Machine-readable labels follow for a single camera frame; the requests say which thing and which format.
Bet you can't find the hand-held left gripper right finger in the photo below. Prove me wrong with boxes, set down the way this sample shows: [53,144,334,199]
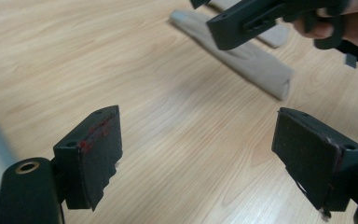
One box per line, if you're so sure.
[271,106,358,221]

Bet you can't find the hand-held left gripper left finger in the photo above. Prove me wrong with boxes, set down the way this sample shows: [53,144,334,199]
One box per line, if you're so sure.
[53,105,123,212]

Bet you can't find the small grey tag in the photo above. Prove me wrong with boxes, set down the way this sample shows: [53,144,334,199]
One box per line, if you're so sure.
[345,53,358,69]

